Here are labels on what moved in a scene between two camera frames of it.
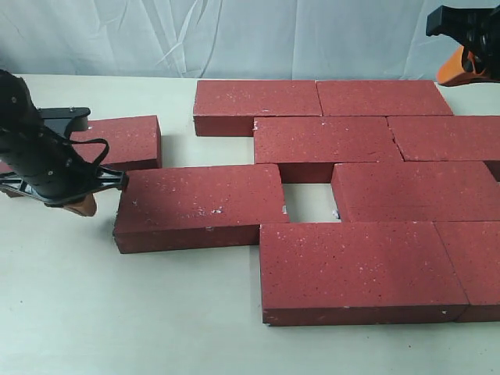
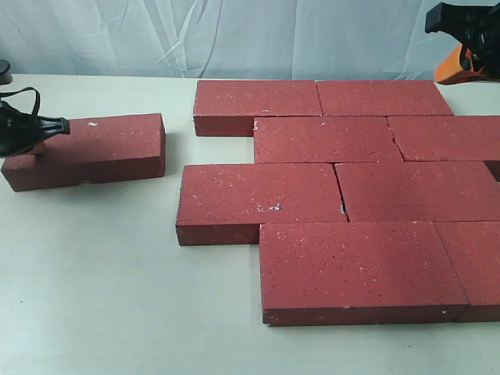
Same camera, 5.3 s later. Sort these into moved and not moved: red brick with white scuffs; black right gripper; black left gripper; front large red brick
Moved: black left gripper; red brick with white scuffs
Not moved: black right gripper; front large red brick
